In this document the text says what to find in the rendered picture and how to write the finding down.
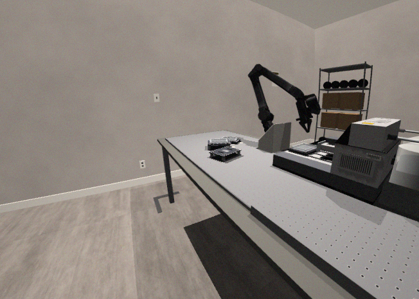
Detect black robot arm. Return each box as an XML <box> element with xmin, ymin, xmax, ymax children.
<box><xmin>248</xmin><ymin>64</ymin><xmax>321</xmax><ymax>132</ymax></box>

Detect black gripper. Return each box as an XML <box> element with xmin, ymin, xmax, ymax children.
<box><xmin>296</xmin><ymin>109</ymin><xmax>313</xmax><ymax>132</ymax></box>

